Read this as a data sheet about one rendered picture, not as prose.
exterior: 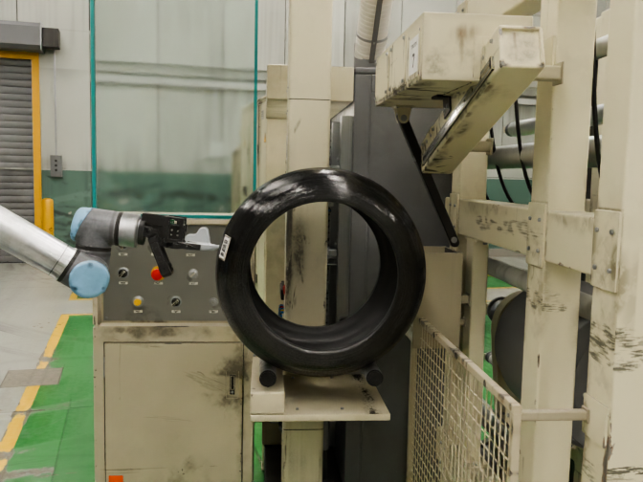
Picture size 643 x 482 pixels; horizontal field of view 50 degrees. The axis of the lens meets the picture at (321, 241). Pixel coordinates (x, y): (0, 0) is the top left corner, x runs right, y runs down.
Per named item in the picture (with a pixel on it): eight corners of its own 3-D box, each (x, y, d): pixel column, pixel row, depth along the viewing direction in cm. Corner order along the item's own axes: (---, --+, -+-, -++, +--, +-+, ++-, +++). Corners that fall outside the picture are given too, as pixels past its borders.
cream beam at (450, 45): (372, 107, 207) (374, 57, 206) (454, 109, 210) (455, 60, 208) (417, 80, 147) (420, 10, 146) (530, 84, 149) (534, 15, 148)
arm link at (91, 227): (76, 241, 184) (80, 205, 183) (123, 248, 185) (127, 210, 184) (66, 244, 174) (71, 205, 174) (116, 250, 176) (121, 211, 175)
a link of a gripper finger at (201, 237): (221, 230, 179) (186, 226, 178) (218, 252, 180) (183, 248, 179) (222, 230, 182) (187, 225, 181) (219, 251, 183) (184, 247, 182)
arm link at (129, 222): (116, 247, 176) (123, 243, 185) (136, 250, 176) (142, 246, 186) (121, 212, 175) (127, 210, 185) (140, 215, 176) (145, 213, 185)
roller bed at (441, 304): (399, 333, 230) (402, 245, 227) (442, 333, 231) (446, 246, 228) (412, 348, 210) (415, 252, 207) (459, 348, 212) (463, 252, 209)
